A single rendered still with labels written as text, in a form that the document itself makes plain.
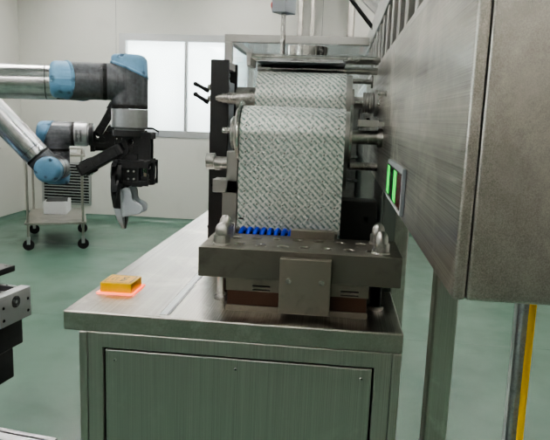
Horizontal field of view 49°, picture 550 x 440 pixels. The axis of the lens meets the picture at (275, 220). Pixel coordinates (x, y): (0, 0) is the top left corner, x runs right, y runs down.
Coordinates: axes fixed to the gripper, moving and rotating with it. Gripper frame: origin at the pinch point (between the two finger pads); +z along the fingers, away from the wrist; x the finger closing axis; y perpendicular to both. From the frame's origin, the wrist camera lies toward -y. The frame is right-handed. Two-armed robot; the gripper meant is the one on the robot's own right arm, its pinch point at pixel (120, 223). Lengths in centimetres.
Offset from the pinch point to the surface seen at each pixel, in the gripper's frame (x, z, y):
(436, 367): 23, 37, 74
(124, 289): -3.5, 13.9, 2.0
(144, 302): -7.9, 15.0, 7.9
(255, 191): 9.8, -7.0, 27.9
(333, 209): 9.8, -3.8, 45.7
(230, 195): 17.8, -4.7, 20.9
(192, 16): 566, -133, -124
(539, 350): 224, 105, 171
